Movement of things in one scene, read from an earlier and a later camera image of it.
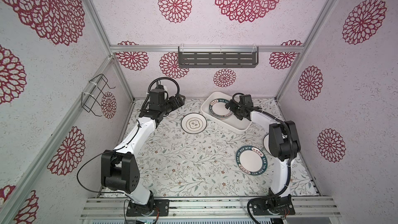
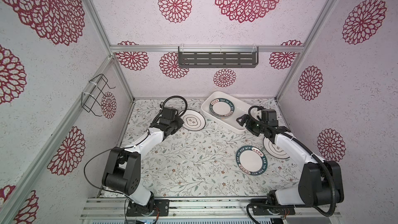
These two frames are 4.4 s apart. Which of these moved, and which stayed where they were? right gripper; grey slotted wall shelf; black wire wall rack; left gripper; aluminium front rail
Moved: right gripper; left gripper
Stayed: aluminium front rail; grey slotted wall shelf; black wire wall rack
